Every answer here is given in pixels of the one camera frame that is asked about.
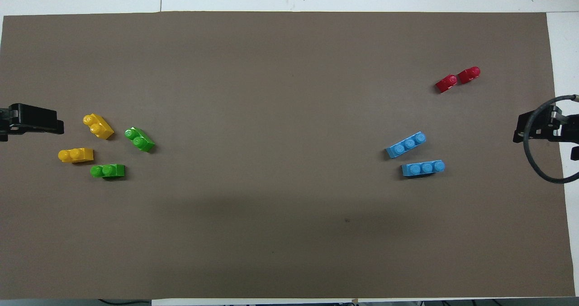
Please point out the red one-stud toy brick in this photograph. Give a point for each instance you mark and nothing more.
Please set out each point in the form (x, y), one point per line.
(469, 75)
(447, 83)

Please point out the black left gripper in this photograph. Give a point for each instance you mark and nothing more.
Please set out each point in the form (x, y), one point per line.
(3, 125)

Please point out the blue three-stud toy brick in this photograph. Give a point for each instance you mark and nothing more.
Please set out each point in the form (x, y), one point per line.
(406, 145)
(423, 168)

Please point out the green two-stud toy brick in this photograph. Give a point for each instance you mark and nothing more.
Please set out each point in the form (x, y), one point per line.
(140, 140)
(108, 171)

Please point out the yellow two-stud toy brick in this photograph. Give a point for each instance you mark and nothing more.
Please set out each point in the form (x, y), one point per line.
(99, 127)
(76, 155)

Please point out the brown table mat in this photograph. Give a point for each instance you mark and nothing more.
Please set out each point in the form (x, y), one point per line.
(289, 93)

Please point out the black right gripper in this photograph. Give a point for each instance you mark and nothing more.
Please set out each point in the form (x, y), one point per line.
(570, 129)

